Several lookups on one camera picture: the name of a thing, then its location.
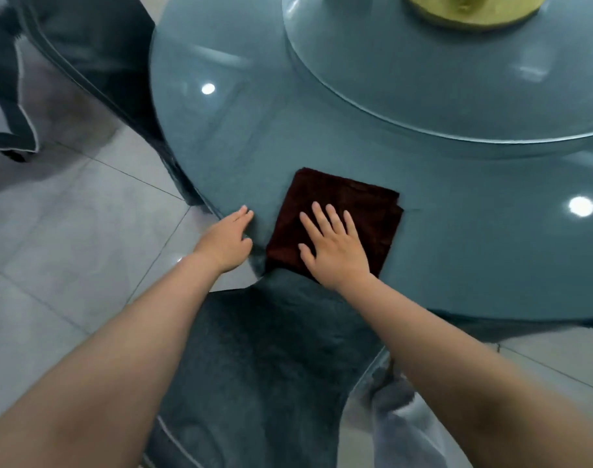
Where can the round white clothed table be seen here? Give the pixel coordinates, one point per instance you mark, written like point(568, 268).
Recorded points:
point(4, 92)

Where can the yellow round disc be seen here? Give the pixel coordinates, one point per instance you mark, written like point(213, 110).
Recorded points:
point(472, 14)

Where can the round blue table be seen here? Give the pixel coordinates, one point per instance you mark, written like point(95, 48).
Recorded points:
point(472, 248)

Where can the person's left forearm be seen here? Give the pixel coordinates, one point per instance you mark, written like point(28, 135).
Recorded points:
point(106, 365)

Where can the dark red cloth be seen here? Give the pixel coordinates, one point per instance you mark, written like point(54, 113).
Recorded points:
point(355, 199)

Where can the person's left hand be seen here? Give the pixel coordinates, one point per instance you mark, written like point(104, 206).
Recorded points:
point(223, 246)

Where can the person's right hand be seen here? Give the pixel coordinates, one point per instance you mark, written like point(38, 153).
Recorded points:
point(338, 260)

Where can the round glass turntable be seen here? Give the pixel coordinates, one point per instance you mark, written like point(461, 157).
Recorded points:
point(423, 82)

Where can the blue covered chair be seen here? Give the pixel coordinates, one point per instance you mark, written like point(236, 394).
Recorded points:
point(97, 43)
point(267, 365)

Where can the person's right forearm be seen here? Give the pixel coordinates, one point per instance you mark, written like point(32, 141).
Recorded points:
point(472, 375)

